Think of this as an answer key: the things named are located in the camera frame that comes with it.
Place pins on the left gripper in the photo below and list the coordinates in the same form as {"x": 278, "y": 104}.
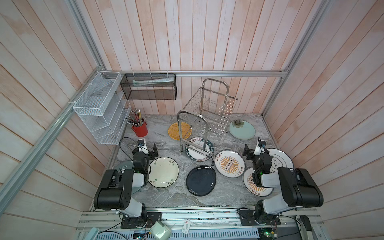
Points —
{"x": 147, "y": 153}

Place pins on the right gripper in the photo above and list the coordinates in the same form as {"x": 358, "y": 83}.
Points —
{"x": 253, "y": 153}

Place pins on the cream floral plate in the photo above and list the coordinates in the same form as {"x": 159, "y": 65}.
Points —
{"x": 164, "y": 172}

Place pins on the yellow woven round tray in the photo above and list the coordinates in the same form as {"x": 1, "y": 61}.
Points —
{"x": 173, "y": 131}

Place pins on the steel dish rack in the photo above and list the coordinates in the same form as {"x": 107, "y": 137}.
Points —
{"x": 204, "y": 121}

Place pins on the pale green glass plate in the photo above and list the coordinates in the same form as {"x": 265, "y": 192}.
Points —
{"x": 126, "y": 166}

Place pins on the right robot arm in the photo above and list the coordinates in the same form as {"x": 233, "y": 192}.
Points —
{"x": 281, "y": 186}

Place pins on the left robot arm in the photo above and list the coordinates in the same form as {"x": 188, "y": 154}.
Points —
{"x": 117, "y": 186}

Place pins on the red pencil cup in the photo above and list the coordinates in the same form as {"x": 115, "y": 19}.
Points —
{"x": 140, "y": 131}

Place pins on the white black-rimmed plate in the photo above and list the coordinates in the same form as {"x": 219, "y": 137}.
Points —
{"x": 280, "y": 160}

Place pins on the orange sunburst plate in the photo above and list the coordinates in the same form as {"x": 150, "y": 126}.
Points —
{"x": 252, "y": 187}
{"x": 230, "y": 163}

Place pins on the pale green flower plate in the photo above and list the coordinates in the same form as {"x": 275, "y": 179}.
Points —
{"x": 242, "y": 130}

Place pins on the pencils bundle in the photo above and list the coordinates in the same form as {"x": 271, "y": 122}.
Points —
{"x": 135, "y": 119}

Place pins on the green rimmed white plate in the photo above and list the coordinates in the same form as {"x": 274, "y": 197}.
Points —
{"x": 197, "y": 154}

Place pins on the black oval plate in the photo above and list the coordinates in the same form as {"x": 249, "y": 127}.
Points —
{"x": 201, "y": 181}

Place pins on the white power adapter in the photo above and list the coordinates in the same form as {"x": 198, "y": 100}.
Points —
{"x": 160, "y": 231}

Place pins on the white tag label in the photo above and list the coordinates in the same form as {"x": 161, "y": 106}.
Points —
{"x": 186, "y": 227}

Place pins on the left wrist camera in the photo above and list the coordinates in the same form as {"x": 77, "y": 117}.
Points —
{"x": 141, "y": 143}

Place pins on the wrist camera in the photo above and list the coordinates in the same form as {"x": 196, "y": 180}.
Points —
{"x": 141, "y": 143}
{"x": 261, "y": 143}

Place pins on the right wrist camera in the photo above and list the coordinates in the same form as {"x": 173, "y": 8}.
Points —
{"x": 261, "y": 143}

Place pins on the white mesh wall shelf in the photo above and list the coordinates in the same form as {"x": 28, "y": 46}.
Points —
{"x": 103, "y": 108}

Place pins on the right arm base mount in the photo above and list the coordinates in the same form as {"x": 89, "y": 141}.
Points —
{"x": 256, "y": 218}

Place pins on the black mesh wall basket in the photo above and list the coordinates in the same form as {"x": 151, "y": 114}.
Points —
{"x": 151, "y": 87}

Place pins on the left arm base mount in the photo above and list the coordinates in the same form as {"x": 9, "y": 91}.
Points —
{"x": 144, "y": 221}

